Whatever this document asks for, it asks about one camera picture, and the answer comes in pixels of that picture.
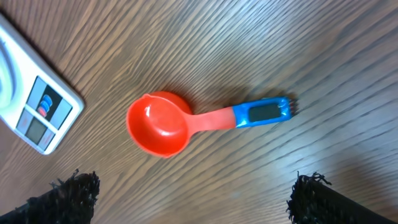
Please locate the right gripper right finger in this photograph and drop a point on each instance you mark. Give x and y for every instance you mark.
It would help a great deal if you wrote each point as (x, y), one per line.
(313, 202)

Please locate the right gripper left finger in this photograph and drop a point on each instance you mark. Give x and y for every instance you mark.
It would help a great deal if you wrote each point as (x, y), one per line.
(70, 201)

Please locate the orange measuring scoop blue handle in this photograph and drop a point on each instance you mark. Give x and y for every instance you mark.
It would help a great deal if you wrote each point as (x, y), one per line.
(162, 123)

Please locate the white digital kitchen scale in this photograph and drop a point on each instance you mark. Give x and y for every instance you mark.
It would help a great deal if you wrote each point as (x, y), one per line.
(36, 103)

